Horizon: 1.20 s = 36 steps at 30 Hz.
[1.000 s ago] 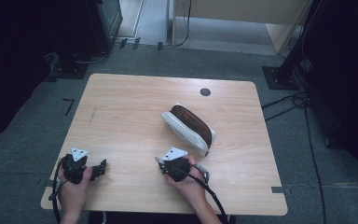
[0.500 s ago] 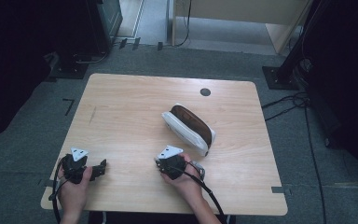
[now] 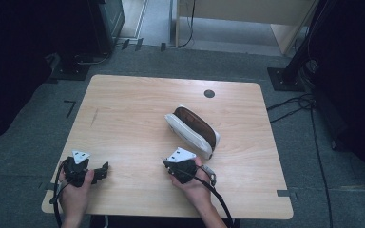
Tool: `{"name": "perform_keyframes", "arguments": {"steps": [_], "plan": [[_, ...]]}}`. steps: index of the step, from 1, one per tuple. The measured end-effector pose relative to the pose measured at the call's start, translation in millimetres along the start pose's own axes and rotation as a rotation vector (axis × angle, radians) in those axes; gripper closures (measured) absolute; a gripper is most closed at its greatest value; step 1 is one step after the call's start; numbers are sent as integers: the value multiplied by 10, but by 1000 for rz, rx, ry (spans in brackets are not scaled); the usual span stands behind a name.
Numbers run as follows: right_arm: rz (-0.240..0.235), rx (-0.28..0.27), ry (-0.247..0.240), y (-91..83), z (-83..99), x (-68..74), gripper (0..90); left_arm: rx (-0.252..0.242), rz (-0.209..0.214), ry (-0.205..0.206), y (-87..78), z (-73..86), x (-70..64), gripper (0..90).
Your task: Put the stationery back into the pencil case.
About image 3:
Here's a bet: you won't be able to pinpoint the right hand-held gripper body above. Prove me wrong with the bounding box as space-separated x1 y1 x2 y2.
165 146 199 185

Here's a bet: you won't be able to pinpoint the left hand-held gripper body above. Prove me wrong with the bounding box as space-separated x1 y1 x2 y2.
64 149 93 188

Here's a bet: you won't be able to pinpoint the white pencil case brown lining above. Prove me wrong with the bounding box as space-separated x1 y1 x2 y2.
164 104 221 161

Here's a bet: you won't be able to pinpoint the person's right hand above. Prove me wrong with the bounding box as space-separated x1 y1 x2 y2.
169 157 212 207

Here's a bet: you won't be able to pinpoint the person's left hand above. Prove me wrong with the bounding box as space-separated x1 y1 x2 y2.
58 169 95 219

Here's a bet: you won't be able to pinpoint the silver wristwatch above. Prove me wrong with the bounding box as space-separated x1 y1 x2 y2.
201 164 218 188

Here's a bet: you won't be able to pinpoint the dark curtain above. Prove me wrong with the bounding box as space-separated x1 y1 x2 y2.
0 0 91 148
308 0 365 194

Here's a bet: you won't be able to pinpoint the black stand with base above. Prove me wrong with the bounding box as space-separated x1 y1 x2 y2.
267 0 331 93

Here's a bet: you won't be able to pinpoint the dark cabinet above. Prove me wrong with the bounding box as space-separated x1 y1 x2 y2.
87 0 126 55

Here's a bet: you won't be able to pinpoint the left hand-held gripper black cable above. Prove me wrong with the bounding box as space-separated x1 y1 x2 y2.
49 157 74 228

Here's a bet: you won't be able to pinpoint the hand-held gripper black cable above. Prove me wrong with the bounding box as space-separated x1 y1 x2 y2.
49 157 74 228
173 168 236 228

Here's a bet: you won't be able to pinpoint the right hand-held gripper black cable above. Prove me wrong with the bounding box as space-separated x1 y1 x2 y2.
173 168 236 228

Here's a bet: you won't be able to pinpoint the black stand base plate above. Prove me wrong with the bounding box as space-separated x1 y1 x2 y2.
49 52 91 82

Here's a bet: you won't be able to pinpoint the black hanging cable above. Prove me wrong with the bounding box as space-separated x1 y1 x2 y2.
177 0 197 49

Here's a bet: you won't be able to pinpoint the black floor cables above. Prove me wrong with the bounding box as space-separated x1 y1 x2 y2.
265 92 335 228

